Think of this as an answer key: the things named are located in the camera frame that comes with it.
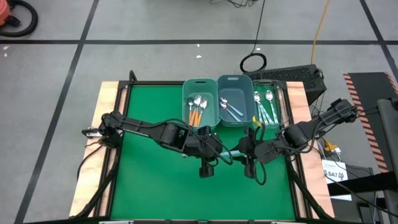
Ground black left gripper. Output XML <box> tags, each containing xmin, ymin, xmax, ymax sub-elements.
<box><xmin>183</xmin><ymin>125</ymin><xmax>225</xmax><ymax>179</ymax></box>

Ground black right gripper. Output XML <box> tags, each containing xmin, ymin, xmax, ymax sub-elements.
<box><xmin>238</xmin><ymin>125</ymin><xmax>267</xmax><ymax>180</ymax></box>

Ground teal green plastic bin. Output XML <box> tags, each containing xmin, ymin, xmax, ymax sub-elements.
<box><xmin>182</xmin><ymin>77</ymin><xmax>221</xmax><ymax>130</ymax></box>

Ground clear plastic bin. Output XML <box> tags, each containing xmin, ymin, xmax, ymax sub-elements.
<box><xmin>251</xmin><ymin>79</ymin><xmax>285</xmax><ymax>130</ymax></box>

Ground blue grey plastic bin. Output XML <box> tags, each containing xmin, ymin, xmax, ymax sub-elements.
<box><xmin>216</xmin><ymin>73</ymin><xmax>256</xmax><ymax>128</ymax></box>

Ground green table mat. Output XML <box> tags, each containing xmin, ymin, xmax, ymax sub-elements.
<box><xmin>110</xmin><ymin>83</ymin><xmax>296</xmax><ymax>220</ymax></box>

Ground yellow plug connector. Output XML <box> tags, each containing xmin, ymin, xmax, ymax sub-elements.
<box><xmin>323</xmin><ymin>140</ymin><xmax>342</xmax><ymax>156</ymax></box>

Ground black perforated computer case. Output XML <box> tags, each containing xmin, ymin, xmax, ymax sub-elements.
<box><xmin>244</xmin><ymin>63</ymin><xmax>328</xmax><ymax>106</ymax></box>

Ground white paper label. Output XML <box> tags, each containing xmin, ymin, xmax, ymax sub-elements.
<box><xmin>321</xmin><ymin>159</ymin><xmax>353</xmax><ymax>202</ymax></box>

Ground silver mounting plate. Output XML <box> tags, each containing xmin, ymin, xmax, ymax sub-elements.
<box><xmin>81</xmin><ymin>126</ymin><xmax>103</xmax><ymax>139</ymax></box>

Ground black orange striped mat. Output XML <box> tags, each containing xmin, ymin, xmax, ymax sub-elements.
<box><xmin>343</xmin><ymin>72</ymin><xmax>398</xmax><ymax>174</ymax></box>

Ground grey panel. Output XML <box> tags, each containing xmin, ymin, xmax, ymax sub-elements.
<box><xmin>377</xmin><ymin>98</ymin><xmax>398</xmax><ymax>224</ymax></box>

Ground black coiled cable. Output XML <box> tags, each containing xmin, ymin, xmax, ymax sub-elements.
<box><xmin>239</xmin><ymin>0</ymin><xmax>268</xmax><ymax>74</ymax></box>

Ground black cable tangle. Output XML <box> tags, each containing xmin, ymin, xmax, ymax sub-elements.
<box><xmin>208</xmin><ymin>0</ymin><xmax>259</xmax><ymax>9</ymax></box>

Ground yellow cable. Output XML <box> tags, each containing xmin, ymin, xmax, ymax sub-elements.
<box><xmin>310</xmin><ymin>0</ymin><xmax>331</xmax><ymax>65</ymax></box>

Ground black vacuum hose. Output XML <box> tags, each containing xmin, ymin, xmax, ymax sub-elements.
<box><xmin>0</xmin><ymin>0</ymin><xmax>39</xmax><ymax>39</ymax></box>

